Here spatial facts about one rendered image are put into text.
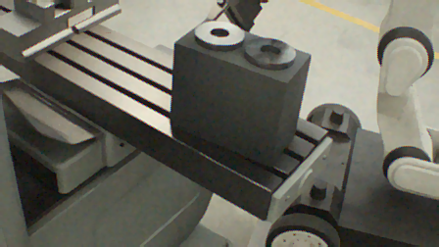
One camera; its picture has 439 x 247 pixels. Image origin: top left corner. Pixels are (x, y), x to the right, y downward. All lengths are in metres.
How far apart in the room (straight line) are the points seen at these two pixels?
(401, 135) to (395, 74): 0.22
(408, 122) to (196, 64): 0.67
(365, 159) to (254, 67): 0.83
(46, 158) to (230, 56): 0.47
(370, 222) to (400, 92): 0.37
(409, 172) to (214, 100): 0.68
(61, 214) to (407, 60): 0.86
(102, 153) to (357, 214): 0.70
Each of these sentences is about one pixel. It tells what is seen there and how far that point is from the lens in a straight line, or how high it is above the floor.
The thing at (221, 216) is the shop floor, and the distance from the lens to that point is 2.22.
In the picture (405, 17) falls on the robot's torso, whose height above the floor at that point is 1.11.
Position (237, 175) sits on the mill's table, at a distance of 1.02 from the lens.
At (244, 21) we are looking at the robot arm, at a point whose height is 1.06.
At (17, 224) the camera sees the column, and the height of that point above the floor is 0.83.
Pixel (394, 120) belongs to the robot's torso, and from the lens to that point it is 1.47.
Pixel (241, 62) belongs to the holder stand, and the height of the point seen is 1.13.
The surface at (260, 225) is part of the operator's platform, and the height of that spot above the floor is 0.40.
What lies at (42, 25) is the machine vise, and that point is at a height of 1.00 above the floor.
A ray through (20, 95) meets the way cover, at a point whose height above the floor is 0.88.
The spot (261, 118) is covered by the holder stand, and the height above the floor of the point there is 1.04.
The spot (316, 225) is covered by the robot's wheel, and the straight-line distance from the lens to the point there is 1.43.
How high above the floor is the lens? 1.62
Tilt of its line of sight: 38 degrees down
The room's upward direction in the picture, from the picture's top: 7 degrees clockwise
